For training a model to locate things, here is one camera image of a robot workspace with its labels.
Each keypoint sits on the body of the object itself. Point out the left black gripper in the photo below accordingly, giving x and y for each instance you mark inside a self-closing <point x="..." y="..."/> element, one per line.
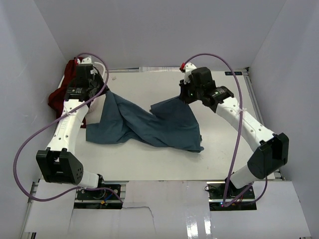
<point x="97" y="76"/>

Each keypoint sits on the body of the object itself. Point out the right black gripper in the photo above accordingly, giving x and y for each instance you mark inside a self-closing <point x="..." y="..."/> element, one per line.
<point x="183" y="87"/>

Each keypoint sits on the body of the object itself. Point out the teal blue t shirt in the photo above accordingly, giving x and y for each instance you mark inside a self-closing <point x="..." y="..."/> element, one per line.
<point x="170" y="123"/>

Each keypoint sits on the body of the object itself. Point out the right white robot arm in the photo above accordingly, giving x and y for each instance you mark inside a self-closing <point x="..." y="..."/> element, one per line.
<point x="270" y="150"/>

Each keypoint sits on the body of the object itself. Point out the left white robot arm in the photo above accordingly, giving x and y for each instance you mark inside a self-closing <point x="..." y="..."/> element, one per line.
<point x="57" y="162"/>

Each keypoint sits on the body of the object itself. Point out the white plastic laundry basket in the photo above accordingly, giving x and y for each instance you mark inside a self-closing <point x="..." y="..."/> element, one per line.
<point x="99" y="67"/>

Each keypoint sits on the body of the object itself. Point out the dark label sticker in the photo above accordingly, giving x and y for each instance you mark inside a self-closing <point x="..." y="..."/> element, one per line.
<point x="237" y="73"/>

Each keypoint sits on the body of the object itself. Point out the dark red t shirt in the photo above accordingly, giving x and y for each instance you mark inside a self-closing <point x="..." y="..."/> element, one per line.
<point x="56" y="98"/>

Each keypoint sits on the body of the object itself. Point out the paper sheet at back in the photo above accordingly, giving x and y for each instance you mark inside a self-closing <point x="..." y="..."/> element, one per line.
<point x="159" y="69"/>

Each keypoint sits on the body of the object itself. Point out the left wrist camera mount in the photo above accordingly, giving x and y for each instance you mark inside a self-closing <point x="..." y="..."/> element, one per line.
<point x="86" y="60"/>

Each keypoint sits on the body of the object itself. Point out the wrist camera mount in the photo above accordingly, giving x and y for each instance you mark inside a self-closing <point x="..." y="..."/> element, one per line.
<point x="187" y="68"/>
<point x="86" y="60"/>

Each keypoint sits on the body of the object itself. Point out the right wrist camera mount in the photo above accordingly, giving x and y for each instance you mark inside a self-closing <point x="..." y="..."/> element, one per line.
<point x="187" y="68"/>

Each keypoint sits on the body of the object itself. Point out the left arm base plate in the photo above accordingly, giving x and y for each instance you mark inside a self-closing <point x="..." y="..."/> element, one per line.
<point x="101" y="199"/>

